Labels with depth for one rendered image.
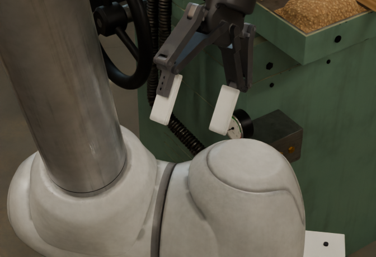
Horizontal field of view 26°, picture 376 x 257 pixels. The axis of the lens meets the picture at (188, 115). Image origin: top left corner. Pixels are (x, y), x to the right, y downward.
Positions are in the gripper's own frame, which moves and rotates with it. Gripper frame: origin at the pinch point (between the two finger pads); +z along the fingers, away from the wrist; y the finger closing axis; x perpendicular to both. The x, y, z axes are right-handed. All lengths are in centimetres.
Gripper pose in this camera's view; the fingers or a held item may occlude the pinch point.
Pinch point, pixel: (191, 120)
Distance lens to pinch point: 114.9
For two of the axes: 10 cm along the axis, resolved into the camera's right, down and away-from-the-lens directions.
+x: -7.4, -2.8, 6.2
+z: -2.9, 9.5, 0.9
